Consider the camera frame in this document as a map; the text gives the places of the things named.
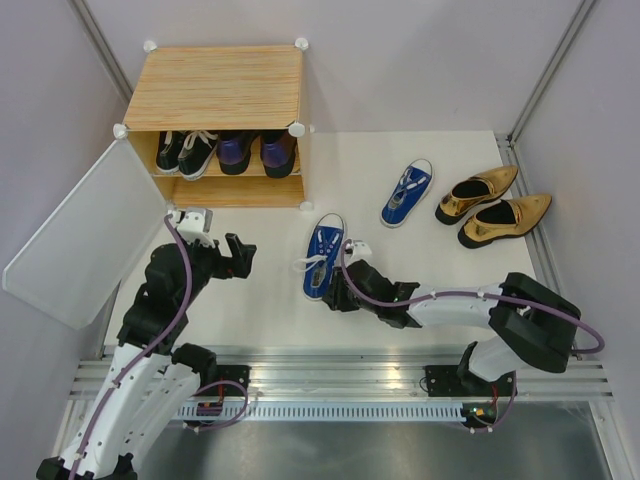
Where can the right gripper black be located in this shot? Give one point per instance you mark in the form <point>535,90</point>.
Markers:
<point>335,294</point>

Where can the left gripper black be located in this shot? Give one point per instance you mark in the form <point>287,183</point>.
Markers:
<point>237,265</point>

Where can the blue canvas sneaker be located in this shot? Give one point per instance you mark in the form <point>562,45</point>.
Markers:
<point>412,186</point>
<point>322,252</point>

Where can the purple loafer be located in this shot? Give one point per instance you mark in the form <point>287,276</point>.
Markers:
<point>277,153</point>
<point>234,151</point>

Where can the black canvas sneaker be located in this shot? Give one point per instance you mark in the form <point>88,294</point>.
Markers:
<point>169,146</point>
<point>197,150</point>

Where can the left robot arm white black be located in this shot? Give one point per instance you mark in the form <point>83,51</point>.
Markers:
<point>150,377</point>

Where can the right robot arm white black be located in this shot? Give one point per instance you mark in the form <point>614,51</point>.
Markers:
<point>527,321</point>

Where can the wooden shoe cabinet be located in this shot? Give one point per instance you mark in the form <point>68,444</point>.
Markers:
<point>255,89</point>

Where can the frosted white cabinet door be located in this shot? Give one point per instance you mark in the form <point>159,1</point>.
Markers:
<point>71,265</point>

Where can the gold loafer upper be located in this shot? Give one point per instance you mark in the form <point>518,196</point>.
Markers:
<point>482,188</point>

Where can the gold loafer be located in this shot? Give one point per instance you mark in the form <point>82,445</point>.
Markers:
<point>482,188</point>
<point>507,219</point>

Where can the gold loafer lower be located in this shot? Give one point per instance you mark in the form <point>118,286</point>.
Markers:
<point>507,219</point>

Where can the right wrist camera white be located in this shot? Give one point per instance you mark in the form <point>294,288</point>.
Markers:
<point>357,249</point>

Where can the aluminium mounting rail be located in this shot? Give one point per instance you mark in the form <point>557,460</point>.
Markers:
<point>280,374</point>

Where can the white slotted cable duct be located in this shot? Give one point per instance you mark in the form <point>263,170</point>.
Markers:
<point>355,411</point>

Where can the left aluminium frame post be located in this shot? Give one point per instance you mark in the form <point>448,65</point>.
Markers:
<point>92,30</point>

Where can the aluminium frame post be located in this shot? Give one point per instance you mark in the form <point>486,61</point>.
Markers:
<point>92,30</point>
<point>569,37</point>

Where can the right aluminium frame post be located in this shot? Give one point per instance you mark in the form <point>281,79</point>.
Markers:
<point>569,37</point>

